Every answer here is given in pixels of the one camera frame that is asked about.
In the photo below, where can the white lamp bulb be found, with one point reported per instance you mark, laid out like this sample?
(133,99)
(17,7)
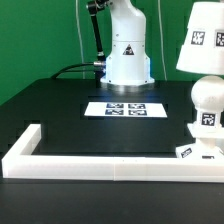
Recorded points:
(208,98)

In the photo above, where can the white lamp base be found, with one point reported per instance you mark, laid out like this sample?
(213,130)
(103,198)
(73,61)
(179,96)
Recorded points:
(205,145)

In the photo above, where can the white lamp shade hood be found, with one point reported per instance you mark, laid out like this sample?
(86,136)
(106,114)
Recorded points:
(203,48)

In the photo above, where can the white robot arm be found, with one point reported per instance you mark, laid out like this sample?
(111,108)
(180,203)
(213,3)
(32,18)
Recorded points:
(127,64)

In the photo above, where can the white marker tag sheet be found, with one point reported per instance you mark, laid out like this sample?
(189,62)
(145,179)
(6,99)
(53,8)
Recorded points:
(113,109)

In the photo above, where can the white U-shaped frame barrier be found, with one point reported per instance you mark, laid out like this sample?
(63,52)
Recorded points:
(21,162)

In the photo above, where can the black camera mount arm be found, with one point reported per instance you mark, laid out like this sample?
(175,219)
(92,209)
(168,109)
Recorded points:
(93,7)

